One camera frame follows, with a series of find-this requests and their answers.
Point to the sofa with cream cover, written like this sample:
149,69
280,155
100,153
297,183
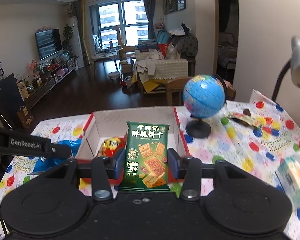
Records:
151,70

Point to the red yellow chips bag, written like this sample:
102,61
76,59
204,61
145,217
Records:
110,146

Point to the coffee table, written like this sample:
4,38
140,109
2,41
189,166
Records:
101,57

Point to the snack wrapper near globe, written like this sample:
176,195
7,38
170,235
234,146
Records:
243,119

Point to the red cardboard box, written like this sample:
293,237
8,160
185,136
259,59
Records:
106,124

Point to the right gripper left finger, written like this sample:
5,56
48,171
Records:
100,170

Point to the small round stool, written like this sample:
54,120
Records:
114,76

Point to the tissue box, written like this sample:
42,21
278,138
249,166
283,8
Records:
288,174

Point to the green biscuit packet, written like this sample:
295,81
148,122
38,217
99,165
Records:
146,158

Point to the blue desk globe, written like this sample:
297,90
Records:
201,109

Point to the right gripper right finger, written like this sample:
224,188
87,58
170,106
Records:
192,171

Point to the TV cabinet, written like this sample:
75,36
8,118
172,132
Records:
49,81

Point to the blue snack packet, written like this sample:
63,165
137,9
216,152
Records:
62,151

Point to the silver desk lamp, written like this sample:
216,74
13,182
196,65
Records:
293,64

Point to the television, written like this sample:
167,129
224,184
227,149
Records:
48,42

